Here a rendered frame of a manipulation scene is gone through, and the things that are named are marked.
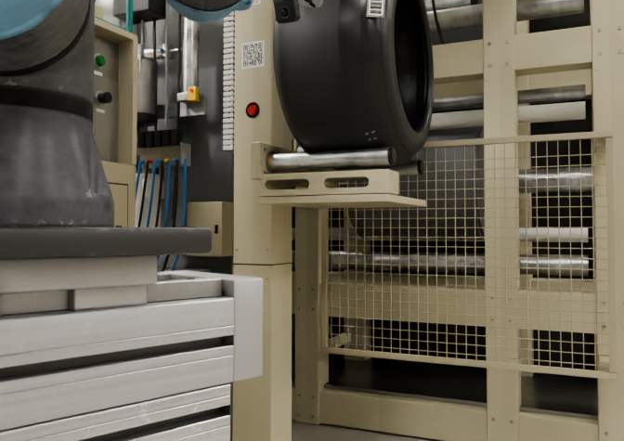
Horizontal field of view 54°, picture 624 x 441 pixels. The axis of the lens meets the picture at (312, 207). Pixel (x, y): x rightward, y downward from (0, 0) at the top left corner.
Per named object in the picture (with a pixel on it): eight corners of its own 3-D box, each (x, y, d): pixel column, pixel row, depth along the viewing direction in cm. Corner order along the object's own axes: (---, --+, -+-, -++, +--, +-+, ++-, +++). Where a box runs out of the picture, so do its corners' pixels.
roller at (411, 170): (312, 161, 190) (317, 173, 193) (308, 170, 187) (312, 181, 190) (422, 155, 176) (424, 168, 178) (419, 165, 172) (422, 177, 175)
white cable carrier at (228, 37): (222, 149, 178) (223, -10, 180) (231, 152, 183) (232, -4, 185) (235, 149, 177) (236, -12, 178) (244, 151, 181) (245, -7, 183)
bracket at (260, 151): (250, 179, 160) (250, 142, 160) (313, 188, 196) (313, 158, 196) (261, 178, 158) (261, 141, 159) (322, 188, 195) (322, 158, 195)
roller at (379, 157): (274, 159, 167) (271, 174, 165) (267, 150, 163) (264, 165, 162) (397, 152, 153) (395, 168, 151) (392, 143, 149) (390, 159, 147)
